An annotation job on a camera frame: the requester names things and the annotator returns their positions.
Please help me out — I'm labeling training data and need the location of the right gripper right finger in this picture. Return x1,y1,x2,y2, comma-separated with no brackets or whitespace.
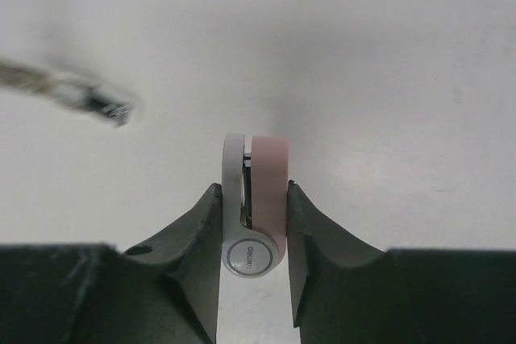
287,183,515,343

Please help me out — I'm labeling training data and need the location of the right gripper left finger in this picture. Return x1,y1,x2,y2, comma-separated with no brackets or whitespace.
1,184,222,343

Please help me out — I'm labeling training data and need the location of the pink white mini stapler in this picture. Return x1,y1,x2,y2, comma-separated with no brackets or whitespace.
222,134,289,279

